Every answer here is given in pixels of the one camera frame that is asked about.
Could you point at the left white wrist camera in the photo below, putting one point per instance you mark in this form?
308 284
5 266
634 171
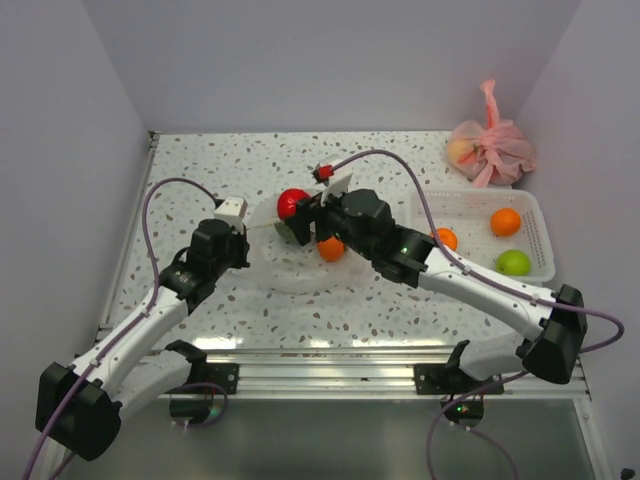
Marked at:
232 211

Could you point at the orange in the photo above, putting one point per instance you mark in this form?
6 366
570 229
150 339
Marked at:
447 237
505 222
331 250

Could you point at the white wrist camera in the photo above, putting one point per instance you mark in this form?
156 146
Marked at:
334 178
232 211

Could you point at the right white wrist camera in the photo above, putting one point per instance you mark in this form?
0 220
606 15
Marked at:
334 178

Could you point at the clear printed plastic bag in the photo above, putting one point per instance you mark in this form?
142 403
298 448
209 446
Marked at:
277 262

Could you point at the orange in basket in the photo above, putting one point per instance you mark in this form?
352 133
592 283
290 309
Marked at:
505 222

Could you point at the aluminium mounting rail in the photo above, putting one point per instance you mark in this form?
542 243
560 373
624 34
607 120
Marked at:
372 373

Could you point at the white plastic basket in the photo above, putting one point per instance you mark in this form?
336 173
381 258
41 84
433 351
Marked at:
467 213

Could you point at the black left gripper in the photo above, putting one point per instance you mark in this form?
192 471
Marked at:
243 245

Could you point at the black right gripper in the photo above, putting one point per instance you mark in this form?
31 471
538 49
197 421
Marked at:
307 211

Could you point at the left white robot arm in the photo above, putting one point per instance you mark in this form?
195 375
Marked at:
83 405

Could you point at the red fruit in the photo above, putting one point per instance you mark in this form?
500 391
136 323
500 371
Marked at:
287 202

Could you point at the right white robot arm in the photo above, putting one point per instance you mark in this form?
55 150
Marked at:
548 327

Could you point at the right black base bracket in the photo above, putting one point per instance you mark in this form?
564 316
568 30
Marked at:
437 379

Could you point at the green apple in basket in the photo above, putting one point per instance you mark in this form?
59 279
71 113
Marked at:
513 263

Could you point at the left black base bracket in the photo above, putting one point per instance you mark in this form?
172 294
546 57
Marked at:
224 375

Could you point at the black base bracket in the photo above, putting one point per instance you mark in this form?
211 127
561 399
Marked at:
224 375
437 379

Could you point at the peach in pink bag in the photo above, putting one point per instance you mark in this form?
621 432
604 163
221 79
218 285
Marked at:
461 151

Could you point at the pink plastic bag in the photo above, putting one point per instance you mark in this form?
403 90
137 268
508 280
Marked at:
503 153

